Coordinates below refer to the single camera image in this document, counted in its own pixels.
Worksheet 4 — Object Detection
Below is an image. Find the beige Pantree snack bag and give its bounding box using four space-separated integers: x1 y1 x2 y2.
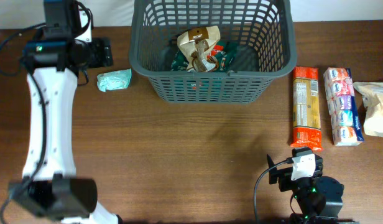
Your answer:
177 26 221 72

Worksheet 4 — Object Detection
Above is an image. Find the green Nescafe coffee bag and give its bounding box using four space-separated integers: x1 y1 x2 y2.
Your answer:
170 39 238 94

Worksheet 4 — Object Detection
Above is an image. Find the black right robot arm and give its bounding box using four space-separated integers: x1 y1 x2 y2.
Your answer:
267 147 358 224

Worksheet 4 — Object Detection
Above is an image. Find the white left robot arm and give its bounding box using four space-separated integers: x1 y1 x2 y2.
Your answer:
8 1 122 223

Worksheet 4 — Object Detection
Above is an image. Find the light teal small packet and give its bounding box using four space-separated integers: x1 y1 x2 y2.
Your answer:
97 69 132 92

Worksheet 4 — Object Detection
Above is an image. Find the orange spaghetti packet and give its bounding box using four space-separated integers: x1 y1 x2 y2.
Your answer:
291 67 323 151

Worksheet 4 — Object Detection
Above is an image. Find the Kleenex tissue multipack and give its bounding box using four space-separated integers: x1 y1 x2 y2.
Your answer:
323 67 364 146

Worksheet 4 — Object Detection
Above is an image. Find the beige paper pouch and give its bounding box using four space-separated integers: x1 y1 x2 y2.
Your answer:
353 82 383 138

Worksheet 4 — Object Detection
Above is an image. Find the grey plastic basket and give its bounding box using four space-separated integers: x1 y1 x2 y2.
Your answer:
129 0 297 104

